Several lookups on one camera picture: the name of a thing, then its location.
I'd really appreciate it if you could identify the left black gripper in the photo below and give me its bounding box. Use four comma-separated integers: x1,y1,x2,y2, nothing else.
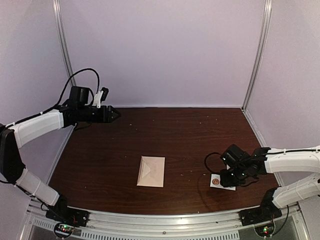
78,106,121,124

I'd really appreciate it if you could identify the right circuit board with leds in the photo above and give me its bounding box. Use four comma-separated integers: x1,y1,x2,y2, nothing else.
254,224,275,238

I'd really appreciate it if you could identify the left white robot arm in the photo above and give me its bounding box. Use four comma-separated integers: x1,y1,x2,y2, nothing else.
0,86,121,222

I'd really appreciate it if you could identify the circuit board with leds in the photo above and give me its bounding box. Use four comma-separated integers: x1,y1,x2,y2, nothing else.
254,224,275,238
53,222,75,238

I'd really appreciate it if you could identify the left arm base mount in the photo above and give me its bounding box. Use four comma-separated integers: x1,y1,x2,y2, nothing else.
45,207,89,227

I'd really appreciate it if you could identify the front aluminium rail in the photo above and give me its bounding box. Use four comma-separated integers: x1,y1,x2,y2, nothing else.
17,200,311,240

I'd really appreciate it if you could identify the aluminium frame post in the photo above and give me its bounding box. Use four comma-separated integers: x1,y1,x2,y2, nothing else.
51,0,84,112
241,0,273,112

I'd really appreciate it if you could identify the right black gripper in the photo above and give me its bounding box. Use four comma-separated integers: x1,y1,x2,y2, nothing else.
220,166,249,188

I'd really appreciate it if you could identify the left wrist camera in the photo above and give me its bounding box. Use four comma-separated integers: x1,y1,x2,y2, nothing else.
92,87,109,109

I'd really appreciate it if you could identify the left circuit board with leds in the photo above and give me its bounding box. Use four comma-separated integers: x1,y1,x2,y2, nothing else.
53,222,75,238

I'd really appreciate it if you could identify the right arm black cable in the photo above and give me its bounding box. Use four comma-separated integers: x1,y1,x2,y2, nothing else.
203,151,226,176

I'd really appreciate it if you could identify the left aluminium frame post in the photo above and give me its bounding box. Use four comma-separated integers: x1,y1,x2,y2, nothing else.
51,0,84,112

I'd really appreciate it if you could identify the right aluminium frame post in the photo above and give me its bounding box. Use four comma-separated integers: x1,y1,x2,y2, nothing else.
241,0,273,112

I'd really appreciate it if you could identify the sticker sheet with three seals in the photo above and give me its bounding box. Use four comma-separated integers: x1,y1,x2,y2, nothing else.
210,174,236,191

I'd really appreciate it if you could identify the beige paper envelope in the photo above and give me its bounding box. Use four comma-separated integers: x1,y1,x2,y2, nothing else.
136,156,165,188

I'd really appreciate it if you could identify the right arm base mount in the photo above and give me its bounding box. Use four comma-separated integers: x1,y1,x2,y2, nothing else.
239,206,282,226

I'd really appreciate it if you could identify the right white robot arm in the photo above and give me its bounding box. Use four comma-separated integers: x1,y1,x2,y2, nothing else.
219,144,320,221

